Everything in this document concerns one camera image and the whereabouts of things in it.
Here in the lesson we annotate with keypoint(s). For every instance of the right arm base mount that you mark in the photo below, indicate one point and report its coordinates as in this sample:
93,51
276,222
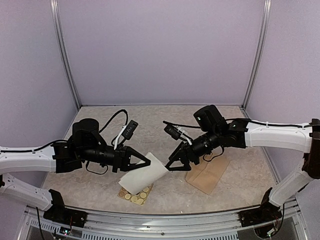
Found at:
264,213

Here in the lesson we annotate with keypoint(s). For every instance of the left aluminium frame post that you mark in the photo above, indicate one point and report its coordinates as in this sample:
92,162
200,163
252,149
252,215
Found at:
54,5

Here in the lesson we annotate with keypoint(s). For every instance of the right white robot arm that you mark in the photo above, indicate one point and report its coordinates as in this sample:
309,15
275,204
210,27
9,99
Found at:
244,132

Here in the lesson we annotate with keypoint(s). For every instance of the right aluminium frame post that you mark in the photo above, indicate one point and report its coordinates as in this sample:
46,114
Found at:
258,53

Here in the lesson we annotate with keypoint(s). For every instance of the front aluminium rail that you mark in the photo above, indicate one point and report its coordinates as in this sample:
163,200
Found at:
217,225

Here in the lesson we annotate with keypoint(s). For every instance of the brown kraft envelope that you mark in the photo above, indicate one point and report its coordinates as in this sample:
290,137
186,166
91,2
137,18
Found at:
206,175

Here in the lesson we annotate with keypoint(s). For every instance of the ornate bordered letter paper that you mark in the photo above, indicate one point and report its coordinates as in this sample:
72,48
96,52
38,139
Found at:
138,179

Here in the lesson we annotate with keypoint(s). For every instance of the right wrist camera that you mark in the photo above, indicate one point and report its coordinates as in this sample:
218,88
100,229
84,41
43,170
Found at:
177,133

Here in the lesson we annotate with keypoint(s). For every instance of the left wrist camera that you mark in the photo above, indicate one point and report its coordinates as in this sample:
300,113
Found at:
125,134

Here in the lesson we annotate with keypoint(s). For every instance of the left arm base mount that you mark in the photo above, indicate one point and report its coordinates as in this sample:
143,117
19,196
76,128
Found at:
59,213

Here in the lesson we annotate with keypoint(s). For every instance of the round sticker sheet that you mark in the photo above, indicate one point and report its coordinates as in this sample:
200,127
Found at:
139,198

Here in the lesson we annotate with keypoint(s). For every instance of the aluminium frame post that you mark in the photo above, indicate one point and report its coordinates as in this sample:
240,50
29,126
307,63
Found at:
258,53
54,5

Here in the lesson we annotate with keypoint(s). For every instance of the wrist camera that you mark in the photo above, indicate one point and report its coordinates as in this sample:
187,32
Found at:
125,134
177,133

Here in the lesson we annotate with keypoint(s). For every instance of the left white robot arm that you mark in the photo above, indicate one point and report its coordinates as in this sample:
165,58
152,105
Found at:
85,145

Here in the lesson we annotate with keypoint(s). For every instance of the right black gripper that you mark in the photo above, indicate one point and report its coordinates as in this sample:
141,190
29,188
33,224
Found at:
186,153

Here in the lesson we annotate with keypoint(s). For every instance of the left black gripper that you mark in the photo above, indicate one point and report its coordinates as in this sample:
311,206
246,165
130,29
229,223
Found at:
122,159

